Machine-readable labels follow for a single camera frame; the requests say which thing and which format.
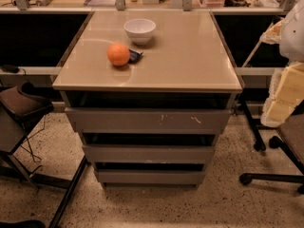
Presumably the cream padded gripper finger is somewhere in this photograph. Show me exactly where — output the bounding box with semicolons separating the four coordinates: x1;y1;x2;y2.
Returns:
260;62;304;127
259;20;282;45

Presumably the grey top drawer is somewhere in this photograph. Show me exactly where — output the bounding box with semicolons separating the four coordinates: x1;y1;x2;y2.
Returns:
66;107;230;135

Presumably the grey drawer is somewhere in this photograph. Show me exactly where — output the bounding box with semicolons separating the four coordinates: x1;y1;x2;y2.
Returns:
66;107;230;135
83;144;215;163
94;170;204;185

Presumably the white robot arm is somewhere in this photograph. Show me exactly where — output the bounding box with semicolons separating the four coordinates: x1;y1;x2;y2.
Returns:
260;0;304;127

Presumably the grey drawer cabinet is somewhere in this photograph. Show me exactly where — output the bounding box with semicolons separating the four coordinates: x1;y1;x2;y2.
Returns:
53;9;242;176

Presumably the grey bottom drawer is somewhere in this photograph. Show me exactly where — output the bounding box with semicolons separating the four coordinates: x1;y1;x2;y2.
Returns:
94;170;204;185

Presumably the grey middle drawer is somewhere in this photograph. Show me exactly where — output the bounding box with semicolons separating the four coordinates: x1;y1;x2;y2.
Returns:
83;144;215;163

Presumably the white stick with black tip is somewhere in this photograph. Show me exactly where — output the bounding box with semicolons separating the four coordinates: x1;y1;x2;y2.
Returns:
241;41;262;67

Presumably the black office chair right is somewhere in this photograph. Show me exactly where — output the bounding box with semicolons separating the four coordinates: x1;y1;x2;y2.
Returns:
239;99;304;195

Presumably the white bowl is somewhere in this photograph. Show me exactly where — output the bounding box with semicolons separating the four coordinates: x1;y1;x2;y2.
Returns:
123;19;156;45

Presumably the dark blue snack packet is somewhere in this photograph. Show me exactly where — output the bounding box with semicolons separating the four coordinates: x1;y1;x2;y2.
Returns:
129;49;143;64

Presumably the orange fruit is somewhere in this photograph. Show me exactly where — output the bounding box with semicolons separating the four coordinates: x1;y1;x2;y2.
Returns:
106;44;130;67

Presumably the brown office chair left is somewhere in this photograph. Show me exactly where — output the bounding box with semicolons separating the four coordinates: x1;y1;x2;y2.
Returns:
0;83;86;228

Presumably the black device on shelf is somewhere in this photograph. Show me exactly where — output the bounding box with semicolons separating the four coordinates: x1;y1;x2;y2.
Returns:
1;65;20;73

